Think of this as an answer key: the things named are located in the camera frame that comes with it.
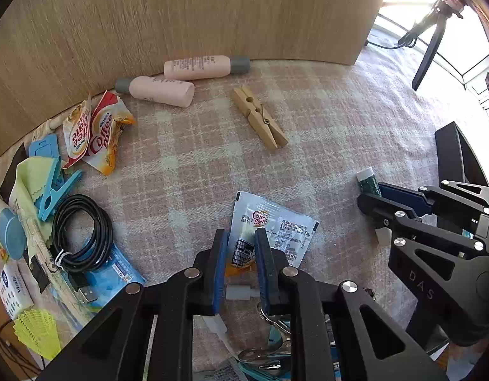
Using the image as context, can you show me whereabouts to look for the small green white tube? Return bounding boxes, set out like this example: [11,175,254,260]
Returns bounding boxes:
[356,168,382,197]

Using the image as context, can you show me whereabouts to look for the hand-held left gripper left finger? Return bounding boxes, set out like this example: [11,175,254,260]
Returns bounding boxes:
[38,228,229,381]

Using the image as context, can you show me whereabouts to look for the blue tissue packet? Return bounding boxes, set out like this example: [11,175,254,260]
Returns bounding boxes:
[60,242,147,310]

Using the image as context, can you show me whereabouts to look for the coffee creamer sachet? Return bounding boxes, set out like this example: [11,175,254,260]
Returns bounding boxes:
[84,90,137,176]
[226,190,320,278]
[62,93,93,169]

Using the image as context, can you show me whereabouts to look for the silver metal tool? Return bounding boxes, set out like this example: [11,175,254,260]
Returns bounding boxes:
[237,339,295,366]

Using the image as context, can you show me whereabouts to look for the wooden panel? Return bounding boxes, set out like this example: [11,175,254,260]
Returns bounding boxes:
[0,0,392,163]

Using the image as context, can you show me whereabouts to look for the wooden clothespin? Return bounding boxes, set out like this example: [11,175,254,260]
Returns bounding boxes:
[231,86,290,152]

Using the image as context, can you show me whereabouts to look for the teal plastic clothespin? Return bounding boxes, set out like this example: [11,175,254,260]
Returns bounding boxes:
[37,157,83,223]

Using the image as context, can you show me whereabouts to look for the pink tube grey cap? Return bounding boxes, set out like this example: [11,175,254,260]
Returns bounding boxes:
[164,53,251,81]
[115,75,195,109]

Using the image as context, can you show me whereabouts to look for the black tripod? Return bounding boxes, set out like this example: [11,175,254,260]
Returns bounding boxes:
[399,0,465,92]

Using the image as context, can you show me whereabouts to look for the pink plaid cloth desktop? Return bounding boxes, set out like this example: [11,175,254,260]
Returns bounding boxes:
[0,43,489,381]

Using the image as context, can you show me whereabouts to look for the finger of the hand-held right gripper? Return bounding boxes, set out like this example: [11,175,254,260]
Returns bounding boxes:
[379,180,489,233]
[358,194,489,310]

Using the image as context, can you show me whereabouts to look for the light green cloth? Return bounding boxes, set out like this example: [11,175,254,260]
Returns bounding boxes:
[8,157,64,243]

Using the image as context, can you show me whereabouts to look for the light blue round tin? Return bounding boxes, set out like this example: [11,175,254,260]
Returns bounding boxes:
[0,206,27,262]

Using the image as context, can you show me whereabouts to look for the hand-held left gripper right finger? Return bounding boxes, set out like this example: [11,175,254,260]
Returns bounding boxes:
[253,227,447,381]

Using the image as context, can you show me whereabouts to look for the black tray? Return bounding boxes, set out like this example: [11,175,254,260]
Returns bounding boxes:
[434,121,489,191]

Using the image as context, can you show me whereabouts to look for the black coiled USB cable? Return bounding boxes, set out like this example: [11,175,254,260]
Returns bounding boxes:
[52,194,114,304]

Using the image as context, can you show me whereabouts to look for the light blue flat clip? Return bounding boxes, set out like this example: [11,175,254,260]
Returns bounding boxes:
[29,134,60,158]

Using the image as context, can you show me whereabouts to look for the yellow shuttlecock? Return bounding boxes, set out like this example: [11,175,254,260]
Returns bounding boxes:
[13,310,62,360]

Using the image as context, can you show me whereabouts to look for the white tissue pack blue dots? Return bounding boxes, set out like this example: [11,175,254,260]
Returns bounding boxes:
[0,262,34,320]

